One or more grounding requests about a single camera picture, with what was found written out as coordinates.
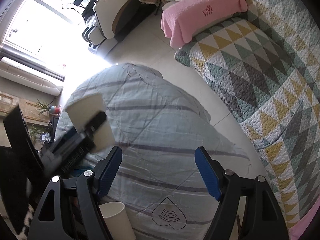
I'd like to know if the white paper cup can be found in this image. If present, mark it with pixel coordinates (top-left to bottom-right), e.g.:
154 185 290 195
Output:
66 93 115 153
99 202 136 240

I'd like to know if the white standing air conditioner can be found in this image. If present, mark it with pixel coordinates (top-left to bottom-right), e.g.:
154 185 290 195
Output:
1 57 63 96

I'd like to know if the striped light blue tablecloth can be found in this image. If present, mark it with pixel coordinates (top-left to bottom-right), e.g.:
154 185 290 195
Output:
67 63 250 239

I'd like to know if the pink fleece blanket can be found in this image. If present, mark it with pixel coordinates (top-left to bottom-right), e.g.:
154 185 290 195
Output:
161 0 248 48

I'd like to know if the potted plant red pot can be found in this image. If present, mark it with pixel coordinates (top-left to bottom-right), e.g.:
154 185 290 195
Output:
35 100 61 116

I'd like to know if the white massage chair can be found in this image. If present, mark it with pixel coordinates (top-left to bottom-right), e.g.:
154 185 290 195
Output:
82 0 141 49

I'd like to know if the triangle pattern sofa quilt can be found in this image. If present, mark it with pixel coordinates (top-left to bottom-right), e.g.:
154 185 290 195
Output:
175 0 319 228

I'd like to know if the potted plant near cabinet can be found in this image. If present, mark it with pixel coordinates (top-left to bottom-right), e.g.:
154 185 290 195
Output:
29 124 51 144

